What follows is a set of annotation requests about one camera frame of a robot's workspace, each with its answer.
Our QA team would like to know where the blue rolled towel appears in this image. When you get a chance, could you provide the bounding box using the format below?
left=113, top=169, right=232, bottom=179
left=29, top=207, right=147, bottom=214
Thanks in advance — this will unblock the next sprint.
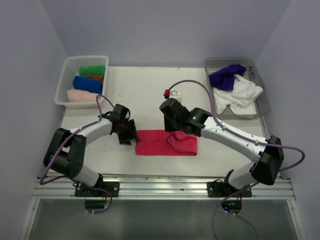
left=72, top=76, right=103, bottom=95

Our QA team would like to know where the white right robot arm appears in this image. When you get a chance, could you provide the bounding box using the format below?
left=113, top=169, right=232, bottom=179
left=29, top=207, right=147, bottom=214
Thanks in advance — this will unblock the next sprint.
left=159, top=98, right=284, bottom=197

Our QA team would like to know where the white plastic basket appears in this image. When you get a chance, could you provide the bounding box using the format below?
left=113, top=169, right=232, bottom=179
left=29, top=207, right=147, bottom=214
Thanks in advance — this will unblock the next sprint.
left=54, top=55, right=109, bottom=109

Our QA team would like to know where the light pink rolled towel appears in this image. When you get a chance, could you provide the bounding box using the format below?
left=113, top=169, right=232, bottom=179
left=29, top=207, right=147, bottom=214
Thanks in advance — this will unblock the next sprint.
left=66, top=89, right=101, bottom=103

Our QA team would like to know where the white towel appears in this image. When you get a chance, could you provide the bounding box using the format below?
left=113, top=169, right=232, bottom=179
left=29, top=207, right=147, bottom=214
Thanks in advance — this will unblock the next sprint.
left=213, top=74, right=264, bottom=116

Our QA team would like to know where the green rolled towel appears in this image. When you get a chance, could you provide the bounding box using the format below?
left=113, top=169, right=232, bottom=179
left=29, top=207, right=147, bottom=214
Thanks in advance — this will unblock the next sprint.
left=78, top=64, right=105, bottom=76

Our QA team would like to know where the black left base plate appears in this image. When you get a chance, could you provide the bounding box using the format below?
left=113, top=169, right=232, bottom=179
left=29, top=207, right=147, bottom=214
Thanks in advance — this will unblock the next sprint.
left=72, top=181, right=120, bottom=198

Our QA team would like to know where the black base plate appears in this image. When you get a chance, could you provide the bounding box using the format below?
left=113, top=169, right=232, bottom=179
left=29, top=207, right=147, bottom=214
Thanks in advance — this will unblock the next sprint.
left=72, top=181, right=120, bottom=198
left=206, top=179, right=239, bottom=198

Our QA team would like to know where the clear plastic bin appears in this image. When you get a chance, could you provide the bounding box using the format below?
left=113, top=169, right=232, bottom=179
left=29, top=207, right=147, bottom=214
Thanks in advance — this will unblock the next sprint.
left=203, top=56, right=272, bottom=120

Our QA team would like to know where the purple towel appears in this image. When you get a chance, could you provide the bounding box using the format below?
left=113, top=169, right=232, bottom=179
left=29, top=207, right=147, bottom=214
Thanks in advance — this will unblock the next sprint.
left=209, top=63, right=247, bottom=92

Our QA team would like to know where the pink red towel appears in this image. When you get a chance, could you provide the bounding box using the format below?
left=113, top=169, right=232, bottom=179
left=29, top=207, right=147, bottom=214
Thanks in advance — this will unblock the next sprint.
left=135, top=129, right=198, bottom=156

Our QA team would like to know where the aluminium mounting rail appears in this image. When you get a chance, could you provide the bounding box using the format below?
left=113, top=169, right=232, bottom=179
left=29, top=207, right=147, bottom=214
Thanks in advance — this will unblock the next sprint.
left=32, top=175, right=295, bottom=200

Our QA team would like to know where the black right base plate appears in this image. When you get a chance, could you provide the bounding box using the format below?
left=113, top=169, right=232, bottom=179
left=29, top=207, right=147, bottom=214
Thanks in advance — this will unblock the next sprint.
left=206, top=179, right=239, bottom=198

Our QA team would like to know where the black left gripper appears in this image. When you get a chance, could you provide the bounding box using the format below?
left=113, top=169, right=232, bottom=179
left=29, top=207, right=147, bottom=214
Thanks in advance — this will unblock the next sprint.
left=115, top=118, right=139, bottom=145

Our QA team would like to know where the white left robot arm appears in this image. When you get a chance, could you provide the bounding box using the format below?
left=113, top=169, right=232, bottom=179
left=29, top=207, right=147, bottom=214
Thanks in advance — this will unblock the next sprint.
left=40, top=104, right=139, bottom=197

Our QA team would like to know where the orange rolled towel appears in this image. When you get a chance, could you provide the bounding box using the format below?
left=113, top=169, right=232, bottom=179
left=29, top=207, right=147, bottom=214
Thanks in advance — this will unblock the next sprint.
left=86, top=75, right=104, bottom=83

